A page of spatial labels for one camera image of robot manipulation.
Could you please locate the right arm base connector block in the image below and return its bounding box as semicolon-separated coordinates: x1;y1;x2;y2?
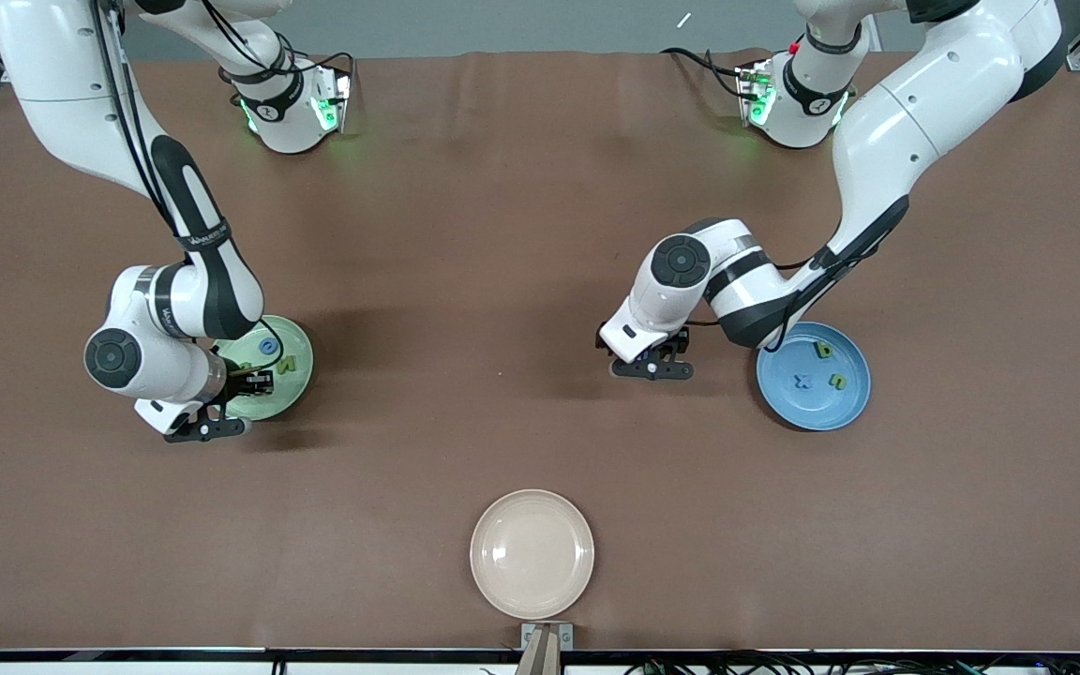
308;62;354;135

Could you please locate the left arm base connector block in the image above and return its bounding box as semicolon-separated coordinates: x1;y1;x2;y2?
734;56;778;129

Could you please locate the light green plate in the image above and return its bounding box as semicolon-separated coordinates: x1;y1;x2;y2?
217;315;315;422

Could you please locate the brown table mat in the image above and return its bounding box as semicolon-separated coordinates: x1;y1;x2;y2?
0;47;1080;653

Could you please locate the blue plate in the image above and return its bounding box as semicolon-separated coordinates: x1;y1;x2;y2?
756;322;873;432

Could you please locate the beige plate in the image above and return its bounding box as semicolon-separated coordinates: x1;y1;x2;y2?
470;489;595;620

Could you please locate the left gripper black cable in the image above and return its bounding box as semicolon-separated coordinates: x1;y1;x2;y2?
685;253;841;355

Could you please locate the left arm base black cable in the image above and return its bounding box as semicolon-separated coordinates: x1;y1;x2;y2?
660;47;757;99

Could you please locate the arm base black cable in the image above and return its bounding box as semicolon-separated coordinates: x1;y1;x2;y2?
660;47;757;99
202;0;358;104

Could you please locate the camera pole mounting bracket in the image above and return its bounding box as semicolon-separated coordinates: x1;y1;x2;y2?
514;622;575;675

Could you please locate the right arm base black cable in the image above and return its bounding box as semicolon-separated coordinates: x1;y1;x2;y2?
202;0;358;104

